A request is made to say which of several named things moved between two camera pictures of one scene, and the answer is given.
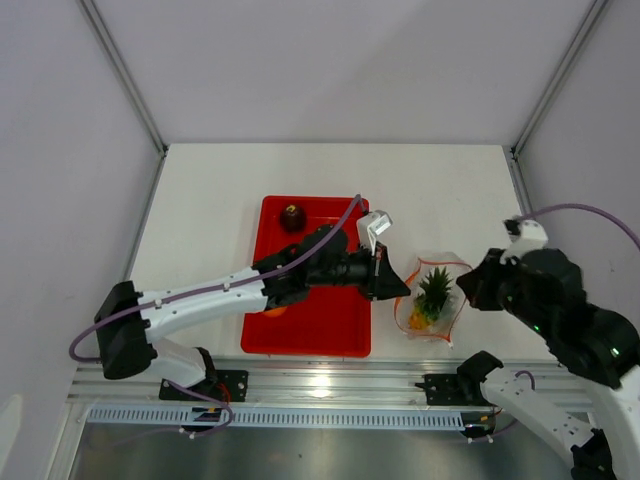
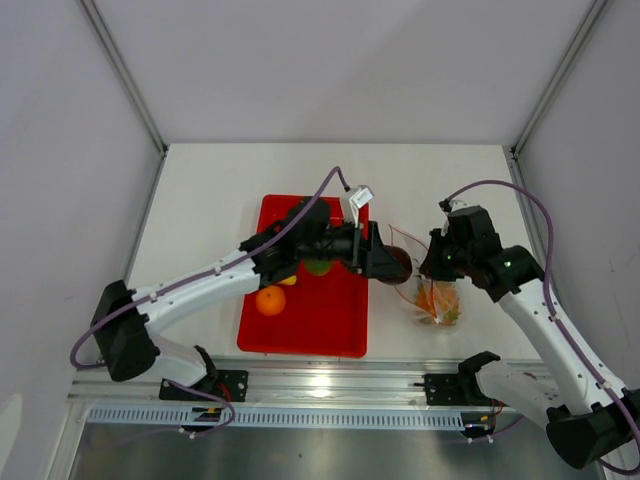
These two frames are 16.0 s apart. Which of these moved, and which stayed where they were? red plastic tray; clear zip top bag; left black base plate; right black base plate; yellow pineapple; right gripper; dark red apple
Moved: dark red apple; yellow pineapple; right gripper; clear zip top bag
Stayed: left black base plate; red plastic tray; right black base plate
